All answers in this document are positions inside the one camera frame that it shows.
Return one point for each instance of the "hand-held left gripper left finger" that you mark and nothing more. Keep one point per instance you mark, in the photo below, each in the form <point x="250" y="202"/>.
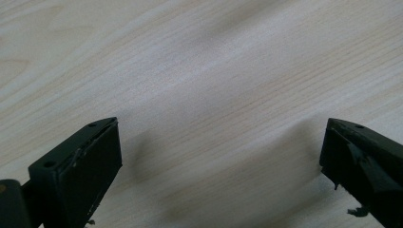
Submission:
<point x="79" y="171"/>

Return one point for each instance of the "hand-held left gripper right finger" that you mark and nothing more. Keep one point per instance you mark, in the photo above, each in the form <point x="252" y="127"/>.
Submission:
<point x="361" y="161"/>

